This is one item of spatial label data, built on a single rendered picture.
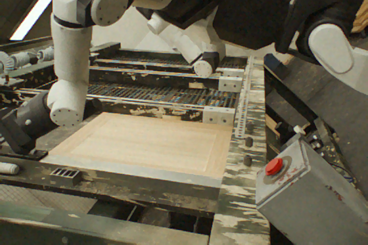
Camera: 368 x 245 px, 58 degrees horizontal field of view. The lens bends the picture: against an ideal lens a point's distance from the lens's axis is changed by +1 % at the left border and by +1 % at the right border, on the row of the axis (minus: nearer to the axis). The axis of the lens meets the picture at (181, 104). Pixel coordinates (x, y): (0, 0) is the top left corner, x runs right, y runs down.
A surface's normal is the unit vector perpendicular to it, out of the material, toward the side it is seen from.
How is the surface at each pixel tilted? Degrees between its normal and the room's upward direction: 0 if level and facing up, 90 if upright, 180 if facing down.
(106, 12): 156
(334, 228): 90
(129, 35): 90
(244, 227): 51
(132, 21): 90
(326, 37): 90
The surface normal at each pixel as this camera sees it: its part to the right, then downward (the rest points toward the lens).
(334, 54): -0.22, 0.31
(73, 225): 0.03, -0.95
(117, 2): 0.71, 0.61
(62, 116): 0.08, 0.72
